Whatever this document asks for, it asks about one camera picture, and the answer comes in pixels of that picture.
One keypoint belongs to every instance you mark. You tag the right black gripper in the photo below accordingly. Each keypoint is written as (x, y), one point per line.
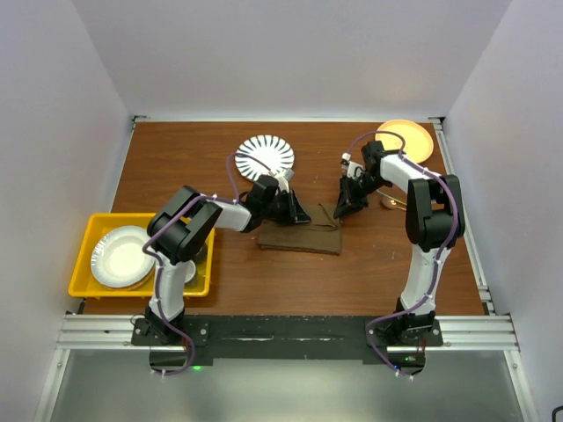
(344, 207)

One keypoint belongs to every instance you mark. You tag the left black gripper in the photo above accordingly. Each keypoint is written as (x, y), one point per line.
(295, 215)

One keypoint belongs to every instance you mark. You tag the brown cloth napkin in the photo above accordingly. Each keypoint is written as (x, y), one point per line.
(323, 234)

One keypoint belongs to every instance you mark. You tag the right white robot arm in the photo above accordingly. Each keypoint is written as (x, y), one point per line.
(434, 222)

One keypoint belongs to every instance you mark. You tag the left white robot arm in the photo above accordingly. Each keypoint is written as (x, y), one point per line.
(180, 229)

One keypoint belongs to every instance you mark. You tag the iridescent fork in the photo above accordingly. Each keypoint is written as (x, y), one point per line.
(391, 197)

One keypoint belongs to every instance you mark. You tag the copper spoon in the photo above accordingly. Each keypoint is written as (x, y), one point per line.
(392, 204)

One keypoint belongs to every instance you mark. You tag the white blue striped plate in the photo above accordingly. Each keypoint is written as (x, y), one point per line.
(272, 150)

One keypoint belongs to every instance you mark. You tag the orange plate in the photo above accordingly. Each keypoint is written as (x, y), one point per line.
(419, 143)

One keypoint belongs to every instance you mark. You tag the white grey mug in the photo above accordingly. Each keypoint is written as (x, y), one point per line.
(191, 273)

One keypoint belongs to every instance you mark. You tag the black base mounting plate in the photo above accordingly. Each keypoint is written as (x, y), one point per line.
(284, 350)

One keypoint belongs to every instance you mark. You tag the white paper plate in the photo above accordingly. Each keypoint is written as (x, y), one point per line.
(118, 260)

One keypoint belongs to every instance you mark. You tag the yellow plastic bin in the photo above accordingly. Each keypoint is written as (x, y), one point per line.
(83, 283)

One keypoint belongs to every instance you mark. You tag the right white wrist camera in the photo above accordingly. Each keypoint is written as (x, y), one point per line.
(349, 168)

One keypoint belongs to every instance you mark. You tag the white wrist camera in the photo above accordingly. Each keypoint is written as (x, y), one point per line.
(349, 168)
(283, 177)

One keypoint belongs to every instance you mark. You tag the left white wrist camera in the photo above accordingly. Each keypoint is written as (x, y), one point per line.
(283, 177)

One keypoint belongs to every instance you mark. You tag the aluminium frame rail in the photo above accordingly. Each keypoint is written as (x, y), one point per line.
(119, 332)

